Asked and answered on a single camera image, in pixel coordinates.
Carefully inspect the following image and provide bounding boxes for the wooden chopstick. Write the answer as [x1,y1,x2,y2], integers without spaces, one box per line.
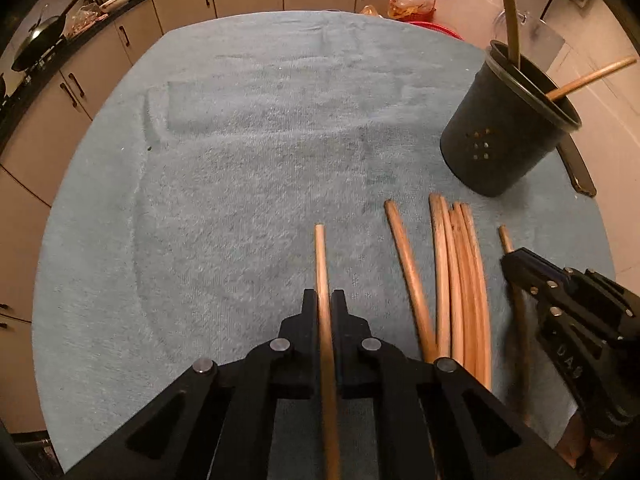
[439,196,464,364]
[497,224,533,426]
[384,200,438,362]
[450,202,492,390]
[428,193,451,356]
[314,224,341,479]
[546,56,638,102]
[502,0,521,68]

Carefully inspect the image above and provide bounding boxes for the dark green utensil holder cup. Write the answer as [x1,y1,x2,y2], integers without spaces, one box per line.
[439,40,582,197]

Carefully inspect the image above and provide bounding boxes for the beige kitchen cabinets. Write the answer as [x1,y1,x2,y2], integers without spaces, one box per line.
[1,0,419,434]

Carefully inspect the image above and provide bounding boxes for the right hand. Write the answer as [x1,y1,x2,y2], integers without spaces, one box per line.
[554,410,639,479]

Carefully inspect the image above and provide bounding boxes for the black smartphone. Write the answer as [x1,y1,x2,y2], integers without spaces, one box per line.
[556,134,597,198]

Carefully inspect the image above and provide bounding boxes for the blue towel table cover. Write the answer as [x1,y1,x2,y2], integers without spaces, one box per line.
[32,12,614,469]

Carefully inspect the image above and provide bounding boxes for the red plastic basin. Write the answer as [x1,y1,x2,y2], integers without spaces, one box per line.
[407,21,464,41]

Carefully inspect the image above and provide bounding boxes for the black wok pan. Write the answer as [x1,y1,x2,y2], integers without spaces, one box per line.
[11,0,79,73]

